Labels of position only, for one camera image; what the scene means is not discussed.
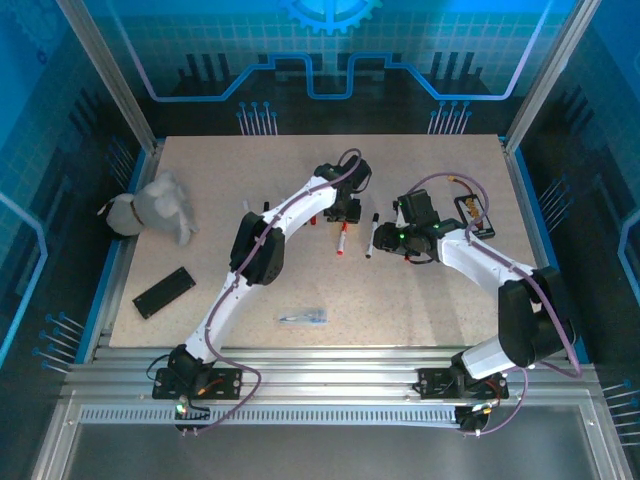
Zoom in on black box yellow print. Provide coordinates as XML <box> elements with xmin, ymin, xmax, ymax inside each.
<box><xmin>453</xmin><ymin>194</ymin><xmax>497</xmax><ymax>238</ymax></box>

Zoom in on clear plastic bag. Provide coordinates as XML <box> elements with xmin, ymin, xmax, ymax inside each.
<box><xmin>277</xmin><ymin>306</ymin><xmax>329</xmax><ymax>326</ymax></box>

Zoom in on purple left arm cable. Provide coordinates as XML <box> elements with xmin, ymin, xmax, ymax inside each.
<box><xmin>173</xmin><ymin>147</ymin><xmax>364</xmax><ymax>437</ymax></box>

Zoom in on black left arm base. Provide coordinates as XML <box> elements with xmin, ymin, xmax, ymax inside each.
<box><xmin>145</xmin><ymin>349</ymin><xmax>242</xmax><ymax>402</ymax></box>

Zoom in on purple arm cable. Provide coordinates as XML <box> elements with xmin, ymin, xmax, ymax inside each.
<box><xmin>173</xmin><ymin>147</ymin><xmax>364</xmax><ymax>437</ymax></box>
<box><xmin>399</xmin><ymin>171</ymin><xmax>584</xmax><ymax>437</ymax></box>

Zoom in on slotted grey cable duct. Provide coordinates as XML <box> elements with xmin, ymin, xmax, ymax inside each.
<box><xmin>78</xmin><ymin>405</ymin><xmax>464</xmax><ymax>427</ymax></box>

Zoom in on aluminium frame post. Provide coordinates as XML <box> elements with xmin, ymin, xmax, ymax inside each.
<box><xmin>503</xmin><ymin>0</ymin><xmax>599</xmax><ymax>154</ymax></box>
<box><xmin>56</xmin><ymin>0</ymin><xmax>162</xmax><ymax>154</ymax></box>

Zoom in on aluminium side rail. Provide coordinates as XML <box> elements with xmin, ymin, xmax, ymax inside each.
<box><xmin>501</xmin><ymin>135</ymin><xmax>564</xmax><ymax>274</ymax></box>

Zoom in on black marker white end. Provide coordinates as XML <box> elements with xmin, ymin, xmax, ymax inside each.
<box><xmin>364</xmin><ymin>212</ymin><xmax>381</xmax><ymax>260</ymax></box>

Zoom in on blue edge strip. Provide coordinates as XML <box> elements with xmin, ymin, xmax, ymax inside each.
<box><xmin>513</xmin><ymin>147</ymin><xmax>585</xmax><ymax>367</ymax></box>

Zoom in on grey plush toy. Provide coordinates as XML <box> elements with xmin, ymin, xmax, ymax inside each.
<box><xmin>96</xmin><ymin>169</ymin><xmax>201</xmax><ymax>247</ymax></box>

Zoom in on aluminium mounting rails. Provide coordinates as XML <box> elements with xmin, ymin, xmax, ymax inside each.
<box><xmin>63</xmin><ymin>343</ymin><xmax>600</xmax><ymax>402</ymax></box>

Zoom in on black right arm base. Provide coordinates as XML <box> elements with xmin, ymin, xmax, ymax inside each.
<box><xmin>416</xmin><ymin>349</ymin><xmax>510</xmax><ymax>402</ymax></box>

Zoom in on black flat plate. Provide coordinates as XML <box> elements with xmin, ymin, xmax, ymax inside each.
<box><xmin>131</xmin><ymin>266</ymin><xmax>197</xmax><ymax>320</ymax></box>

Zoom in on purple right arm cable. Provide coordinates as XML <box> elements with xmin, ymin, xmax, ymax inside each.
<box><xmin>399</xmin><ymin>171</ymin><xmax>584</xmax><ymax>437</ymax></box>

